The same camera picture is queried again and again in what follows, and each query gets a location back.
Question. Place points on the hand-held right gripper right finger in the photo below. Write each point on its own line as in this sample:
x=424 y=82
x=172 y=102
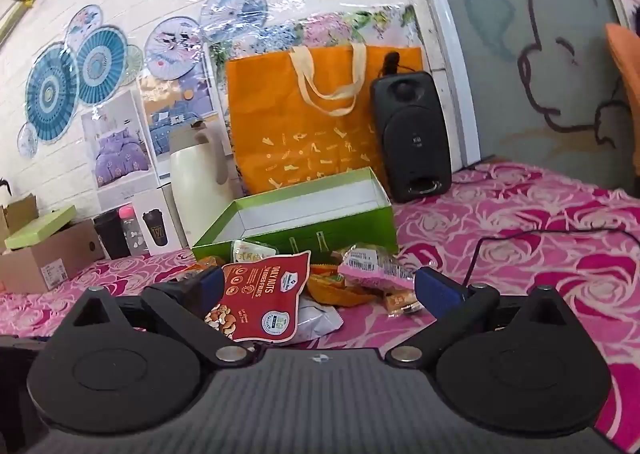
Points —
x=436 y=288

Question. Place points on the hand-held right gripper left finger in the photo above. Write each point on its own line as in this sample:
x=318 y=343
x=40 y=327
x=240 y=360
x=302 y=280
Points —
x=211 y=284

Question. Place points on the red nut packet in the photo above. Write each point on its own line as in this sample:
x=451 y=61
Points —
x=265 y=294

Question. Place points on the orange snack packet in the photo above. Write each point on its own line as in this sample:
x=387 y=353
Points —
x=330 y=290

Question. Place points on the green cardboard box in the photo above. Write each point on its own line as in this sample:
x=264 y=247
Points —
x=310 y=234

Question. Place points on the small biscuit packet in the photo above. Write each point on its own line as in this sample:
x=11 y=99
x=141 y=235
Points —
x=400 y=303

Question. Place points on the pale green snack packet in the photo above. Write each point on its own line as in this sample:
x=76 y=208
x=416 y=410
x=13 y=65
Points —
x=252 y=251

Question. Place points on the pink snack packet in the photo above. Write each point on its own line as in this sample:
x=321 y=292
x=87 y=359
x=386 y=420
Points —
x=372 y=266

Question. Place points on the white cup carton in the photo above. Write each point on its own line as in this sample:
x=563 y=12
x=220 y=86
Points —
x=162 y=221

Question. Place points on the pink-capped water bottle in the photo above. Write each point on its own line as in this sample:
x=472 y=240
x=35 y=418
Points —
x=134 y=231

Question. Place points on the white electric kettle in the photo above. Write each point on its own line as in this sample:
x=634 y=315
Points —
x=200 y=184

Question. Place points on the black cup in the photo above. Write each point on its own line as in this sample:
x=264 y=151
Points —
x=112 y=236

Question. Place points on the white foil packet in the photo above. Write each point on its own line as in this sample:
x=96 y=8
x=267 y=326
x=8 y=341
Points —
x=317 y=321

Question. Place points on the pink rose blanket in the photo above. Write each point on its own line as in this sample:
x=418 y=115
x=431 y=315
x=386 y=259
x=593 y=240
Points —
x=525 y=214

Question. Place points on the black speaker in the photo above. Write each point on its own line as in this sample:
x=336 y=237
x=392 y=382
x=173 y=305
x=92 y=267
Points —
x=412 y=139

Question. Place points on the blue bedding poster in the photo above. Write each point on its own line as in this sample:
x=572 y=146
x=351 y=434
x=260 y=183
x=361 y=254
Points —
x=177 y=129

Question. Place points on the brown cardboard box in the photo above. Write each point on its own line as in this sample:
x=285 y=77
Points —
x=50 y=264

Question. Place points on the purple bedding poster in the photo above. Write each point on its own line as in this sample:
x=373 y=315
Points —
x=117 y=144

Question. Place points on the orange snack bag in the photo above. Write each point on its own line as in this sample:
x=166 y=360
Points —
x=310 y=139

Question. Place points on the green box lid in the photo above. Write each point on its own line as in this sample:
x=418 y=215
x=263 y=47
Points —
x=37 y=231

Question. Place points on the small open cardboard box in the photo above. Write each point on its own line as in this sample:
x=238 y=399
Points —
x=17 y=214

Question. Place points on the white pink paper fan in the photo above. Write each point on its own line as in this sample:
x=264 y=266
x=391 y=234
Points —
x=172 y=46

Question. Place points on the medium blue paper fan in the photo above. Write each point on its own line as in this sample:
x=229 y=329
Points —
x=102 y=64

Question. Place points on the large blue paper fan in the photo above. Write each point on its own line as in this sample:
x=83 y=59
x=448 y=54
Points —
x=50 y=94

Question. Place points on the orange chair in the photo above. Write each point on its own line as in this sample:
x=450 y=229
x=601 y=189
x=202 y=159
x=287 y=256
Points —
x=625 y=99

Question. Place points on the blue white paper fan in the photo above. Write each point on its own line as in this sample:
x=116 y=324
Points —
x=235 y=11

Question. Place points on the small pale paper fan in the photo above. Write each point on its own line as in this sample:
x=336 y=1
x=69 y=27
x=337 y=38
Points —
x=82 y=26

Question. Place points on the floral wall poster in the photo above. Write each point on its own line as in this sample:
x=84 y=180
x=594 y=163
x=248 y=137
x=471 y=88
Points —
x=330 y=29

